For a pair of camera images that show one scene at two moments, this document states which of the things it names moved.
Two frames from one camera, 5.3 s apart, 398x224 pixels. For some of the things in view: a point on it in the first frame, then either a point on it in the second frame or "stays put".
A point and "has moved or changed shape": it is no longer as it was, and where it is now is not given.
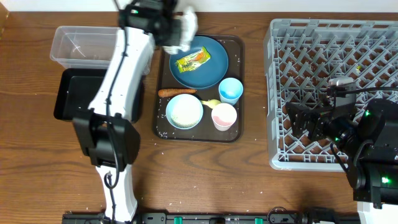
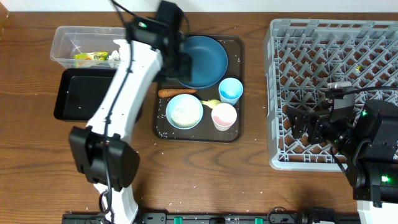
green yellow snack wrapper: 193,60 to 92,56
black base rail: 281,216 stays put
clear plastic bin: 85,47 stays put
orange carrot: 164,93 stays put
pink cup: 224,116 stays put
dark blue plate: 210,73 stays put
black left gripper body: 171,30 to 170,66
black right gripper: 319,121 stays put
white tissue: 189,25 has moved or changed shape
